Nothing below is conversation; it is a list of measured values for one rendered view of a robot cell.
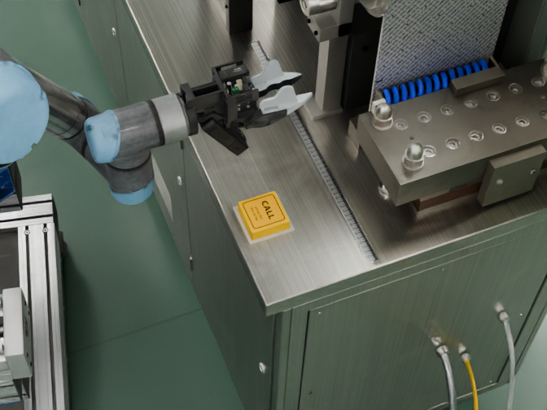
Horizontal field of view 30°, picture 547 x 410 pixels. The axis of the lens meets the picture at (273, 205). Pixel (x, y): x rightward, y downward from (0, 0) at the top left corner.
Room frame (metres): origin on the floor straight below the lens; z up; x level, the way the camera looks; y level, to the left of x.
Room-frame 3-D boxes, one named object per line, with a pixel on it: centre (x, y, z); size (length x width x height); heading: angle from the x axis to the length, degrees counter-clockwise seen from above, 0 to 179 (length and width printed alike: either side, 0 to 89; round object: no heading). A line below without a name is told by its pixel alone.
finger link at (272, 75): (1.13, 0.01, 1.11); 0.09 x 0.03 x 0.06; 123
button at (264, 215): (0.99, 0.02, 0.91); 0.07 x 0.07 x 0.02; 24
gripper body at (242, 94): (1.06, 0.09, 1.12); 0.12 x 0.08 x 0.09; 114
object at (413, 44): (1.23, -0.27, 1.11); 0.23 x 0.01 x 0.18; 114
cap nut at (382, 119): (1.11, -0.18, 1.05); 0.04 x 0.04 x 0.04
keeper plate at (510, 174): (1.06, -0.40, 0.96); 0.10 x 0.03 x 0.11; 114
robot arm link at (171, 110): (1.03, 0.17, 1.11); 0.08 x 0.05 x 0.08; 24
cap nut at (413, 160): (1.03, -0.22, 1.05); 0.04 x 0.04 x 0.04
